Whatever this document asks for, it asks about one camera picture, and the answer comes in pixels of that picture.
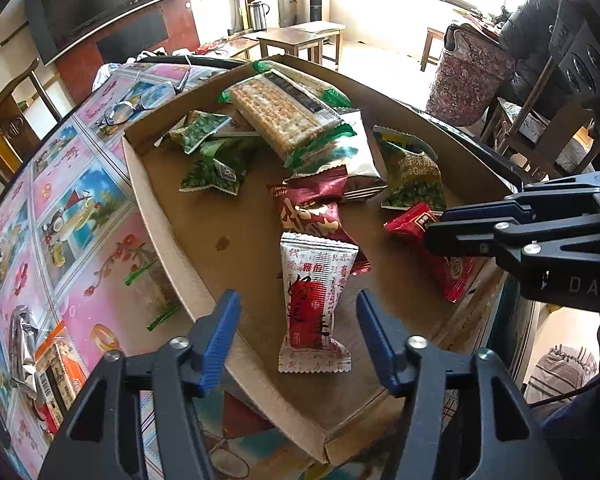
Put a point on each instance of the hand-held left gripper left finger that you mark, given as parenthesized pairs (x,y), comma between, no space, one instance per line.
(220,340)

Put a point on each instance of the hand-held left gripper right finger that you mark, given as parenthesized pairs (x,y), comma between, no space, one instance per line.
(375,340)

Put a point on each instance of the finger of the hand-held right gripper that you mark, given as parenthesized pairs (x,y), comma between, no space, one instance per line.
(460,237)
(480,212)

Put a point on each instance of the bright red snack packet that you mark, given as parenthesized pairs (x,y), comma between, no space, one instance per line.
(450,270)

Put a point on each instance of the white snack packet red label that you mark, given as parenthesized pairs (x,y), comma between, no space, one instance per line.
(312,300)

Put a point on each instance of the cardboard box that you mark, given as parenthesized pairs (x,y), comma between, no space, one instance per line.
(220,210)

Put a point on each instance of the person's right forearm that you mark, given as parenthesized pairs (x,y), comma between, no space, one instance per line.
(585,425)

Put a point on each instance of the tall green pea packet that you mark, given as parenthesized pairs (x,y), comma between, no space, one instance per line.
(410,170)

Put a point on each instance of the striped cloth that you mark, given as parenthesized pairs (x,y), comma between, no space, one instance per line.
(560,365)

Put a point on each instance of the wooden chair with cushion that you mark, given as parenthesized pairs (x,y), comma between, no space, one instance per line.
(530,125)

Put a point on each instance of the white and maroon snack packet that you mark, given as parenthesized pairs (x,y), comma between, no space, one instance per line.
(355,160)

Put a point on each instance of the floral red cloth cover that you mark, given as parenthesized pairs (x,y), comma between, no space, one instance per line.
(467,80)

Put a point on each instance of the dark red snack packet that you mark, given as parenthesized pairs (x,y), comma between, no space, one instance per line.
(310,205)

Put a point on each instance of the orange snack packet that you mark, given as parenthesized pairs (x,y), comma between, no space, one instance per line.
(60,380)

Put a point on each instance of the small green pea packet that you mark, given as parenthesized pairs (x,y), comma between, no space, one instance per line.
(200,127)
(215,170)

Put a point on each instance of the small wooden stool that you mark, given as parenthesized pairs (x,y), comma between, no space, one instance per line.
(432,35)

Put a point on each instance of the silver foil packet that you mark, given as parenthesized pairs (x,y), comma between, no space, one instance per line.
(22,345)

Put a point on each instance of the long cracker packet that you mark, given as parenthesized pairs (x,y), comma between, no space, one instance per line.
(280,110)

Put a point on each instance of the square wooden side table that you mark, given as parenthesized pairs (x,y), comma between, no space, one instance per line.
(300,35)

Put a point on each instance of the white plastic bag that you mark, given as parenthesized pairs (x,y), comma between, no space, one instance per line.
(105,77)

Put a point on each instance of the low wooden table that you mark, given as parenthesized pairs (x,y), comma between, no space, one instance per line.
(235,45)

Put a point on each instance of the steel thermos kettle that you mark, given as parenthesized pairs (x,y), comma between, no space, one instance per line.
(258,16)

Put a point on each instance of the brown wooden chair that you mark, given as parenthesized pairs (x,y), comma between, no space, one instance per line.
(10,120)

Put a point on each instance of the black flat television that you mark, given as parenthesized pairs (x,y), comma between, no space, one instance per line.
(110,0)

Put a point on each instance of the metal frame eyeglasses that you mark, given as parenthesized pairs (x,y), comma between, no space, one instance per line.
(145,97)

